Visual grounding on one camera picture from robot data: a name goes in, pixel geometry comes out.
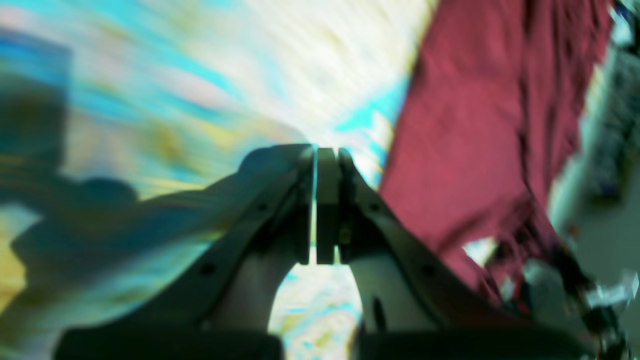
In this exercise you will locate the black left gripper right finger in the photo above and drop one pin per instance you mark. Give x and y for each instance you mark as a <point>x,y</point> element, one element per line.
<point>413,306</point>

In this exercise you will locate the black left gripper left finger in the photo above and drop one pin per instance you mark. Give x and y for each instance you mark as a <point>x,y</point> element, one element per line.
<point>219,308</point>

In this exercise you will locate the dark red t-shirt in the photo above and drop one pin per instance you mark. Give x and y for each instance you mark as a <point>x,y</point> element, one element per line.
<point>490,119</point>

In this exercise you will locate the patterned colourful tablecloth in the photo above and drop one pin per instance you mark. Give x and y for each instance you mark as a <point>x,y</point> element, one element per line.
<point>169,96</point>

